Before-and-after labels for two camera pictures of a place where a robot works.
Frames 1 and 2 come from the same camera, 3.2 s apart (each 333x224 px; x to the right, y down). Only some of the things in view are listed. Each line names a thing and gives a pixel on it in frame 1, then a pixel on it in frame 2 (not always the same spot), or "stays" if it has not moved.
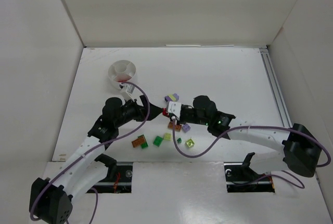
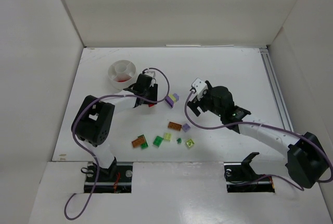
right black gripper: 183,115 to 196,103
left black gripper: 142,107 to 152,95
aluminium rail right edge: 270,68 stays
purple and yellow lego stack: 173,97 stays
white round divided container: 120,71 stays
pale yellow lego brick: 167,136 stays
